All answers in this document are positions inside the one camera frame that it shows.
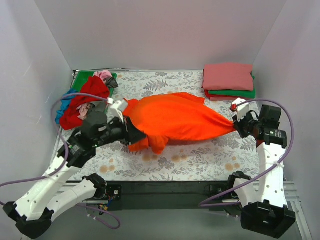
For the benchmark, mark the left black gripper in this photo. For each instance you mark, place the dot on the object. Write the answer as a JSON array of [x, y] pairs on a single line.
[[128, 130]]

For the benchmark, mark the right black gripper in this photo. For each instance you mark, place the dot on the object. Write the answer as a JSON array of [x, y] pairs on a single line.
[[242, 127]]

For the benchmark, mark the orange t shirt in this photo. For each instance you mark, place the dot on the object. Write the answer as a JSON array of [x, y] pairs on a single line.
[[174, 118]]

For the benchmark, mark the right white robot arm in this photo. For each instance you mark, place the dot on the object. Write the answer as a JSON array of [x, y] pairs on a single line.
[[264, 210]]

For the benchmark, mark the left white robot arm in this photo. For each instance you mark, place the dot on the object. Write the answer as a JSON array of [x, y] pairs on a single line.
[[35, 212]]

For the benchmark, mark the folded light pink t shirt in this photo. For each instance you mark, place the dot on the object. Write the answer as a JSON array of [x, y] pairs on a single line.
[[226, 98]]

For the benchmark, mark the floral table cloth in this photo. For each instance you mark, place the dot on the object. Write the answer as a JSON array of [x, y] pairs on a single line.
[[212, 160]]

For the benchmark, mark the grey crumpled t shirt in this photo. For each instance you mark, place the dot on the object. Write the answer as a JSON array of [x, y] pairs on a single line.
[[111, 83]]

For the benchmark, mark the red crumpled t shirt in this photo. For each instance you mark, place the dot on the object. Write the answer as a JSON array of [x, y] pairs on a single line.
[[78, 108]]

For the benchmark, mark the pink crumpled t shirt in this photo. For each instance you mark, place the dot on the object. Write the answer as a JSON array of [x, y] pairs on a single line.
[[104, 74]]

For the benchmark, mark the blue crumpled t shirt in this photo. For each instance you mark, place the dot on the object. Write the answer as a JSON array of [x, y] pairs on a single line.
[[65, 103]]

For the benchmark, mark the green plastic bin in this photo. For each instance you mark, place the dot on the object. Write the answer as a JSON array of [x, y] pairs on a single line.
[[81, 79]]

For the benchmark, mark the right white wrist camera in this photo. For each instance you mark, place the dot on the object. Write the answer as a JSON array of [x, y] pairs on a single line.
[[240, 107]]

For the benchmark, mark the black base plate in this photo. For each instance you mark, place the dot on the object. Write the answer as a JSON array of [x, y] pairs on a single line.
[[161, 195]]

